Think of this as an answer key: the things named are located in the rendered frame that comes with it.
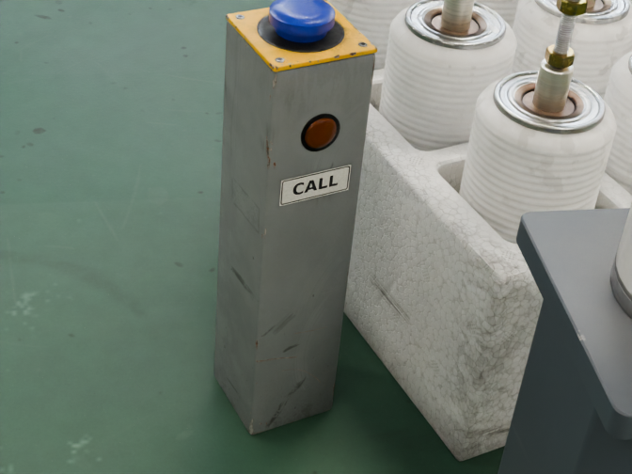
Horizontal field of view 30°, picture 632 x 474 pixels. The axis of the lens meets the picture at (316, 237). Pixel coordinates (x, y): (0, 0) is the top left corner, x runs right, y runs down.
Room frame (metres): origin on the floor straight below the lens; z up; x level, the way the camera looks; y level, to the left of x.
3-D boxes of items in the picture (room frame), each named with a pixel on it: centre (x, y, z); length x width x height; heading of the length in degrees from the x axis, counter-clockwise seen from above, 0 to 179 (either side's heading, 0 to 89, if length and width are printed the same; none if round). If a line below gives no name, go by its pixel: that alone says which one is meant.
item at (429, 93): (0.80, -0.09, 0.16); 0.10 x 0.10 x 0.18
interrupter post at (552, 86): (0.70, -0.15, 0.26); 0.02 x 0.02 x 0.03
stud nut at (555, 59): (0.70, -0.15, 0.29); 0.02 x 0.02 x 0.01; 36
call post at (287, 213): (0.64, 0.02, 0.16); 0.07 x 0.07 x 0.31; 31
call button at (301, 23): (0.65, 0.02, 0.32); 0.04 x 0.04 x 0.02
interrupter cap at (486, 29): (0.80, -0.09, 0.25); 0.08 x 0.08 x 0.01
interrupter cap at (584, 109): (0.70, -0.15, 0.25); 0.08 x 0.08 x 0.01
